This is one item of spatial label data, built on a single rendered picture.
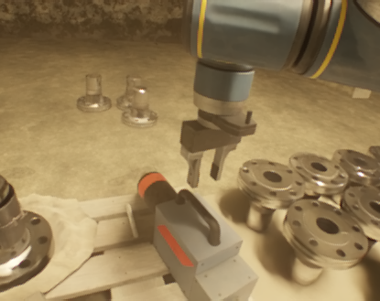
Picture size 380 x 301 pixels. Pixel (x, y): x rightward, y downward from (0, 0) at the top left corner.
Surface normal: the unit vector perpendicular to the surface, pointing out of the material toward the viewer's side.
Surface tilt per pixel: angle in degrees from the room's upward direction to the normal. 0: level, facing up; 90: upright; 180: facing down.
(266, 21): 88
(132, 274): 0
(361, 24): 116
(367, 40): 125
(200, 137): 90
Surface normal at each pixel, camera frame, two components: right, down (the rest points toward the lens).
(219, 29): -0.19, 0.71
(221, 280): 0.13, -0.86
